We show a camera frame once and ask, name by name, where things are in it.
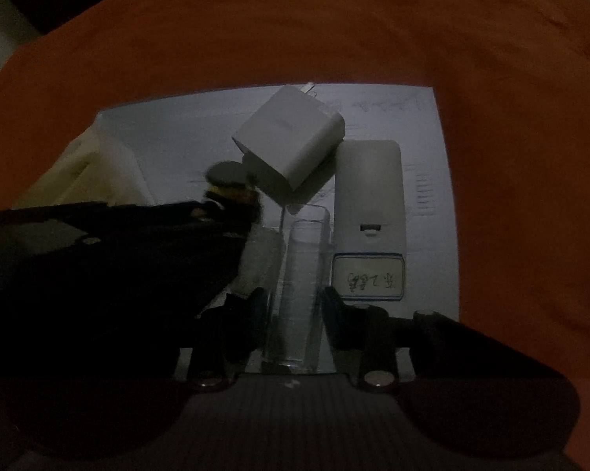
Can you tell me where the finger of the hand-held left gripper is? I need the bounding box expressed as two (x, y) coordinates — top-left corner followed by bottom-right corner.
(170, 190), (265, 240)

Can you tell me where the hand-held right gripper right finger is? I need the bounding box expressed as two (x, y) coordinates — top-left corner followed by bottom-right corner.
(319, 285), (568, 393)

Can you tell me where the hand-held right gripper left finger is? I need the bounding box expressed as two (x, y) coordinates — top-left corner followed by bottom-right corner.
(192, 287), (272, 393)

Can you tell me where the small dark round object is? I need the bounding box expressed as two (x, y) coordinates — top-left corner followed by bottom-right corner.
(204, 161), (259, 198)

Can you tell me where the clear plastic tube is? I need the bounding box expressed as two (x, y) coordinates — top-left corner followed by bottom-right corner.
(262, 203), (333, 372)

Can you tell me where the white cardboard box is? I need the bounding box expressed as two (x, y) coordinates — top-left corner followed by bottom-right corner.
(95, 83), (462, 374)

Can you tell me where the white charger adapter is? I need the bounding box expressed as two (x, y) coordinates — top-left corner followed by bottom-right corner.
(231, 81), (346, 196)

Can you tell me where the white power bank with label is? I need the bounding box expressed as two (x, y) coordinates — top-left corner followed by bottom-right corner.
(331, 139), (407, 303)

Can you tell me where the orange tablecloth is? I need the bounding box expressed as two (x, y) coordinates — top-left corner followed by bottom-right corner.
(0, 0), (590, 388)

